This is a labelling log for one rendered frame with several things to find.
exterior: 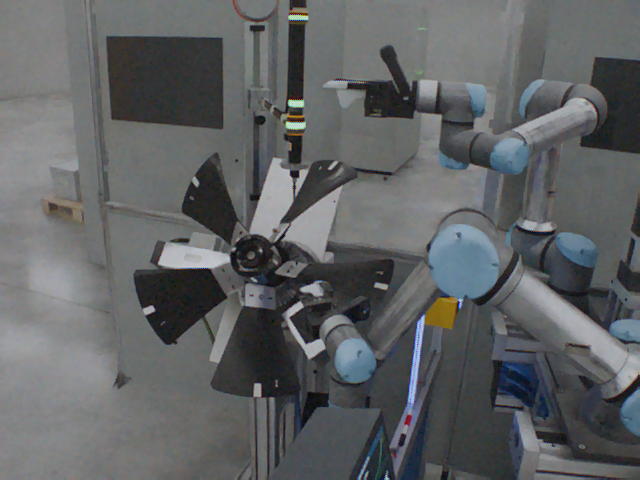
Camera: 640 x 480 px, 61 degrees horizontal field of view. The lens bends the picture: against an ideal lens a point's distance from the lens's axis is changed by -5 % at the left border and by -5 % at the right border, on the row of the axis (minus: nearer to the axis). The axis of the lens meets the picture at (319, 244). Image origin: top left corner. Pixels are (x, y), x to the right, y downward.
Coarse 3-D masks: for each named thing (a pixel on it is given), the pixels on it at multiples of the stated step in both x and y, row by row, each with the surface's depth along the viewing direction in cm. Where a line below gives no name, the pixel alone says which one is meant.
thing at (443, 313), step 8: (440, 296) 160; (448, 296) 161; (440, 304) 160; (448, 304) 159; (456, 304) 159; (432, 312) 162; (440, 312) 161; (448, 312) 160; (456, 312) 161; (424, 320) 163; (432, 320) 162; (440, 320) 162; (448, 320) 161; (448, 328) 161
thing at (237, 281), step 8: (224, 264) 150; (216, 272) 151; (224, 272) 151; (232, 272) 152; (224, 280) 152; (232, 280) 153; (240, 280) 153; (224, 288) 153; (232, 288) 154; (240, 288) 154
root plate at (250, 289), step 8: (248, 288) 146; (256, 288) 148; (264, 288) 149; (272, 288) 151; (248, 296) 146; (256, 296) 147; (264, 296) 149; (272, 296) 150; (248, 304) 145; (256, 304) 146; (264, 304) 148; (272, 304) 149
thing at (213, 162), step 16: (208, 160) 162; (208, 176) 161; (192, 192) 166; (208, 192) 161; (224, 192) 156; (192, 208) 167; (208, 208) 162; (224, 208) 156; (208, 224) 164; (224, 224) 158; (224, 240) 161
